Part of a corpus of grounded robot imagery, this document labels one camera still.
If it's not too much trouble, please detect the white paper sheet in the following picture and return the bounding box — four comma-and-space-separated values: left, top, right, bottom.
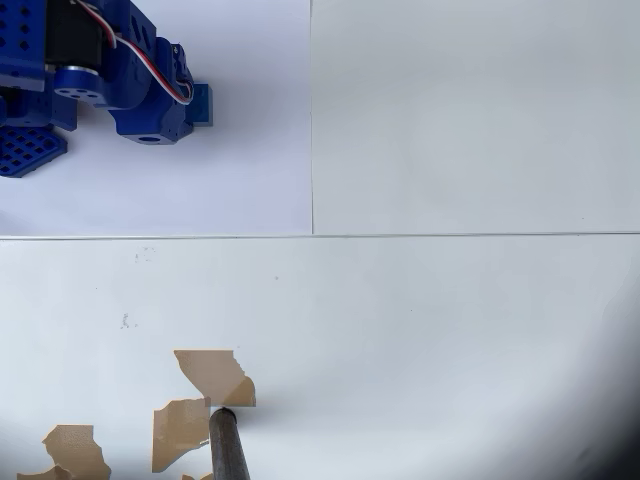
0, 0, 314, 237

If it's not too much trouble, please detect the blue toy brick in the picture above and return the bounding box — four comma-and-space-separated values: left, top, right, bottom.
191, 82, 214, 127

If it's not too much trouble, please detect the tall tan torn tape piece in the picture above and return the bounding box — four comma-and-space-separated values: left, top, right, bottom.
150, 397, 212, 474

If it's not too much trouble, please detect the red white servo cable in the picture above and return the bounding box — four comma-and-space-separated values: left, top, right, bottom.
69, 0, 195, 107

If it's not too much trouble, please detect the large tan torn tape piece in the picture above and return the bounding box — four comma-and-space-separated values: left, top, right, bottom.
172, 348, 258, 408

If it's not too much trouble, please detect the small tan torn tape piece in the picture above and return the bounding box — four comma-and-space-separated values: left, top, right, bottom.
15, 464, 72, 480

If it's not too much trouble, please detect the metal camera stand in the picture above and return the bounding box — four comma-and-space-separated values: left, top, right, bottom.
207, 407, 251, 480

